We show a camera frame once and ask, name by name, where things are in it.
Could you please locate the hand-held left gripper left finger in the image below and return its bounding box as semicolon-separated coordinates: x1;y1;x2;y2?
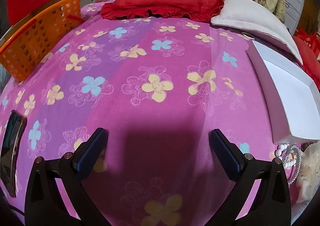
24;127;109;226

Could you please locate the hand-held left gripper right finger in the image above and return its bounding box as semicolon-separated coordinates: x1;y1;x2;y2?
207;128;293;226

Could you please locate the white bead necklace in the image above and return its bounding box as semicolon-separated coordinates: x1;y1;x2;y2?
274;143;303;169

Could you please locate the silver mesh bracelet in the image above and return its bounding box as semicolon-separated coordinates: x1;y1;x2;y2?
282;145;303;186

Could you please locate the cream dotted scrunchie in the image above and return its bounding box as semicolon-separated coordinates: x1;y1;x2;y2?
296;142;320;203

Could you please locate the white cardboard box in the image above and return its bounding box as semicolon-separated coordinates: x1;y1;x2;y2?
246;40;320;144

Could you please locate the pink floral bedsheet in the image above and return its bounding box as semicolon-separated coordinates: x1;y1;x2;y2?
0;2;304;226

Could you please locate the black smartphone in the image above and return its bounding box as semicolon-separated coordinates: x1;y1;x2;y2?
0;111;27;198

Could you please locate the orange plastic basket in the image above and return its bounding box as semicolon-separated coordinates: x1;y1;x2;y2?
0;0;85;82

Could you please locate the grey-white pillow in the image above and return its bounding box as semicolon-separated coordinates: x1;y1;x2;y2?
210;0;303;65

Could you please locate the red printed bag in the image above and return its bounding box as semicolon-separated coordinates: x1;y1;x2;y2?
294;29;320;49

